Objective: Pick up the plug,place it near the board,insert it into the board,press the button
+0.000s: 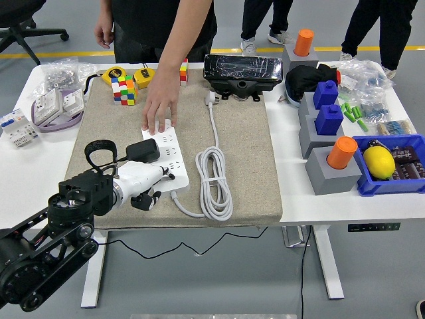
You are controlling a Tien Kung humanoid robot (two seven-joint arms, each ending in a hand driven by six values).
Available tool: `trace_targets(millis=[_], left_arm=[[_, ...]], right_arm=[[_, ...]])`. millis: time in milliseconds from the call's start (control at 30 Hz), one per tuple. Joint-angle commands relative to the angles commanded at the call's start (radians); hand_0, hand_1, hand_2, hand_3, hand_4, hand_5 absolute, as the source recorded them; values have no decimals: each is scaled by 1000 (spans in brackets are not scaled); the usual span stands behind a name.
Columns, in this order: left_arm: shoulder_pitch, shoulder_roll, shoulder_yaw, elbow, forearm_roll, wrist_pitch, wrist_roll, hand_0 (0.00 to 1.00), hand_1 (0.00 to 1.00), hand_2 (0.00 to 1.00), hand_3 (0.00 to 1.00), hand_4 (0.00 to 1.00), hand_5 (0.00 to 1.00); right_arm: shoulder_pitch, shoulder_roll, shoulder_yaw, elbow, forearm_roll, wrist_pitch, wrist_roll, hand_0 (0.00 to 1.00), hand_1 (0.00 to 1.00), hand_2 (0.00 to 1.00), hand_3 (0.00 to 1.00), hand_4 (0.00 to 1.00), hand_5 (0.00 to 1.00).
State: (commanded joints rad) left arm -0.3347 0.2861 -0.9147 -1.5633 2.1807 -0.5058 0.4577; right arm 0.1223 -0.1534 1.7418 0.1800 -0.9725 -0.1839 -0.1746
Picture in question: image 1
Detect person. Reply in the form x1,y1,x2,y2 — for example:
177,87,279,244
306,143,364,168
339,0,419,80
94,0,218,136
240,0,295,56

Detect large clear bag blue parts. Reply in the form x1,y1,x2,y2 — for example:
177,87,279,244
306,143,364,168
337,58,398,100

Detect small clear bag blue parts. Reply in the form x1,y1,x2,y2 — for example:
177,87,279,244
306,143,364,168
360,99,391,122

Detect blue plastic bin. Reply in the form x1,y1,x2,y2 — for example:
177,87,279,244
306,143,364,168
352,134,425,197

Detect black office chair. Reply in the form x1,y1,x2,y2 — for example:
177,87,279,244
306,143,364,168
0,0,70,66

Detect white power strip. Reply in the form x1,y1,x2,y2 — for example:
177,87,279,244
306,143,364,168
141,122,190,193

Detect large white wall socket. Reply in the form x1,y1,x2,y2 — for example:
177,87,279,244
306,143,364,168
35,88,64,126

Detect large yellow tape measure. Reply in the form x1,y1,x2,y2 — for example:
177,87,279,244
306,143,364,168
82,66,129,99

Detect white blue-rimmed object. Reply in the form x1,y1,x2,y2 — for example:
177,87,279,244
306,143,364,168
285,85,305,109

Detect person's left hand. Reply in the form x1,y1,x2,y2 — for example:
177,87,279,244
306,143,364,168
141,69,181,136

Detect small clear plastic bag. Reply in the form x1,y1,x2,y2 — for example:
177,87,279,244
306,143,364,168
78,61,102,80

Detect multicoloured puzzle cube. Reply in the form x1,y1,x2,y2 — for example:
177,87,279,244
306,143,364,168
111,74,139,106
179,58,189,86

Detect small white wall socket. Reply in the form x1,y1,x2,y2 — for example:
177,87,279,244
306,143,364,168
60,88,84,116

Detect grey block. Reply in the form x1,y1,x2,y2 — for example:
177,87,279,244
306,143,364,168
282,43,319,72
305,146,363,196
298,114,346,160
297,91,321,126

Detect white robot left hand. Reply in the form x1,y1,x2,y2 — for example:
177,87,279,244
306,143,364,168
116,160,177,211

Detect lilac oval tray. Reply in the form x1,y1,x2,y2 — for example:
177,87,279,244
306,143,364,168
31,88,84,133

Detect clear bag of screws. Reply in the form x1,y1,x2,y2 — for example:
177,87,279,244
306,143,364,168
32,56,81,99

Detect black film-wrapped device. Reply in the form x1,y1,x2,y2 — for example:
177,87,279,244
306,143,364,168
203,54,285,102

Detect black floor cable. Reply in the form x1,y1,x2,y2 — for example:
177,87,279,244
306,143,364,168
300,225,313,319

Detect clear bag of resistors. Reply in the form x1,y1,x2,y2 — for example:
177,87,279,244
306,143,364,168
377,118,416,136

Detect white table leg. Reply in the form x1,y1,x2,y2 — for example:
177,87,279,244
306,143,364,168
80,229,110,308
313,225,345,300

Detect blue block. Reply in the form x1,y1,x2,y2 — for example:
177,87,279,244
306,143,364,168
313,80,340,110
314,104,345,136

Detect person's right hand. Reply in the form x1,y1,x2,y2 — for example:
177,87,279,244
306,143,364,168
94,16,115,49

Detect white power strip cable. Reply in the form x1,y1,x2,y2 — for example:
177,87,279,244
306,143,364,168
169,90,234,222

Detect white circuit breaker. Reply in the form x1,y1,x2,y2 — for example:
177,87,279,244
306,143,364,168
0,108,40,148

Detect yellow lemon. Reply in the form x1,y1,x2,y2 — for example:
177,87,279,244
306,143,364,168
363,146,396,181

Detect black table control panel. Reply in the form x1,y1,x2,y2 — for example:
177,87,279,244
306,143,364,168
347,222,402,233

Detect black cloth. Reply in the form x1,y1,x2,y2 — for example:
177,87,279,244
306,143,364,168
285,64,339,102

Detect grey-brown mat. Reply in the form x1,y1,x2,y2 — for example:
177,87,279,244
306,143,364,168
64,68,284,230

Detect small yellow tape measure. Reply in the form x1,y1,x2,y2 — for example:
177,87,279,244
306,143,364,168
133,67,155,90

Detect orange cylinder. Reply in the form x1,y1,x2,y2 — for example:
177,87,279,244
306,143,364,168
327,136,359,170
294,29,315,57

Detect black power adapter plug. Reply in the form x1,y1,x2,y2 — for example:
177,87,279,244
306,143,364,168
125,138,161,164

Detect grey box under table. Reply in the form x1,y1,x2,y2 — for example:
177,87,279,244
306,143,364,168
282,225,311,249

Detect dark brown capacitor pack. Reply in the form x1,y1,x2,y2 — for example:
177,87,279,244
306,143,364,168
391,146,425,181

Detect thin black adapter cord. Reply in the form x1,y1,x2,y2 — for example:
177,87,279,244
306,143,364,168
94,154,269,260

